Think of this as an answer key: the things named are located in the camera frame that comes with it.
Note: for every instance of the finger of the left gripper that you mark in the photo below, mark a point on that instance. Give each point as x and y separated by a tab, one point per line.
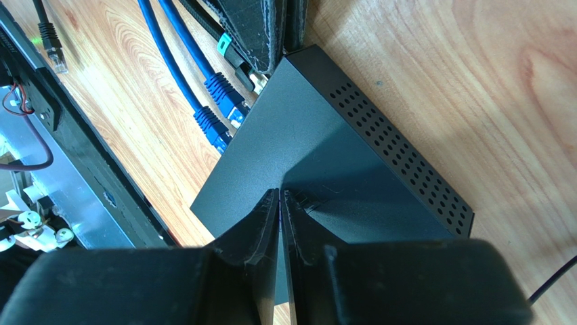
295	24
256	28

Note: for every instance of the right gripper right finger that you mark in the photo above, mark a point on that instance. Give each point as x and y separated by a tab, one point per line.
416	282

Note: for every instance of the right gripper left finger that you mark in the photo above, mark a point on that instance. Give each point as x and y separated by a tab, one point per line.
229	281

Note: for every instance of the black network switch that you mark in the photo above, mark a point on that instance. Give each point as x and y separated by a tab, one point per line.
313	132

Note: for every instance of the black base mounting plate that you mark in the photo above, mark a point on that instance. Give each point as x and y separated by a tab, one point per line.
46	98

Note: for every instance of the aluminium frame rail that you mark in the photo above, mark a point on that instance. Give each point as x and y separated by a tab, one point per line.
64	187

